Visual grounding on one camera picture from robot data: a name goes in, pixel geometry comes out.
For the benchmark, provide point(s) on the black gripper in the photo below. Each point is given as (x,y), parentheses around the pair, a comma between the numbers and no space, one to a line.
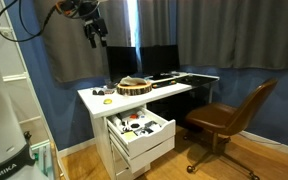
(95,27)

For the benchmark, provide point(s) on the yellow rainbow silicone wristband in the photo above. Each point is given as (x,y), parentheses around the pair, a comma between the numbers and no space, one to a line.
(107,101)

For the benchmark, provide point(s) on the white desk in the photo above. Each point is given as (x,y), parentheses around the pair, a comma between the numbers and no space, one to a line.
(124,100)

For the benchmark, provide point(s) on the white drawer cabinet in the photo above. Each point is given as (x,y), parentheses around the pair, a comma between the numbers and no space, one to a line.
(102,146)

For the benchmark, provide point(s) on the white open drawer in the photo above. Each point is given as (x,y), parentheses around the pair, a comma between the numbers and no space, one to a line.
(144,136)

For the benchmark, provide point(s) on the black glass side desk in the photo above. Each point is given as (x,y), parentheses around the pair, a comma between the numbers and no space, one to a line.
(197,80)

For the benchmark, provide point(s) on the white closed drawer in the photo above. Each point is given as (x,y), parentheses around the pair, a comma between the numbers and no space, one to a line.
(150,153)

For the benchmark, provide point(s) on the black computer monitor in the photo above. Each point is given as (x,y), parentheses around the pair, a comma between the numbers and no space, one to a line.
(121,63)
(160,60)

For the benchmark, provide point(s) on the black wristband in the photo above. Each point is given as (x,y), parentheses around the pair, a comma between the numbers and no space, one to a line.
(98,92)

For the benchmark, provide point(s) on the beige crumpled cloth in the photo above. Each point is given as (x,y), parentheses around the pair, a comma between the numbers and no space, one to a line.
(132,80)

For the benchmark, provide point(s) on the round wooden slab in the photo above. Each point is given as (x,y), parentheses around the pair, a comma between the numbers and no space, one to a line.
(134,89)

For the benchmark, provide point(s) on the white plastic object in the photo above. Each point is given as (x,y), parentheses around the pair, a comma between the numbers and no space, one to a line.
(115,119)

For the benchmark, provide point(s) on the orange plastic object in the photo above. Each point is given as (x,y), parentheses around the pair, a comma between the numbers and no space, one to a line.
(133,116)

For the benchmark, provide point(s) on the black hexagon pad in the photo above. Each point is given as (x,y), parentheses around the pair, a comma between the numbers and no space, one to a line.
(135,125)

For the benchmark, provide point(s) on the brown swivel chair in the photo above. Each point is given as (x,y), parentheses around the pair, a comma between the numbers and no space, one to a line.
(230,118)

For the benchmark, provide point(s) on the white shelf frame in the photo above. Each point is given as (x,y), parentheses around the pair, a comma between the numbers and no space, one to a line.
(17,77)

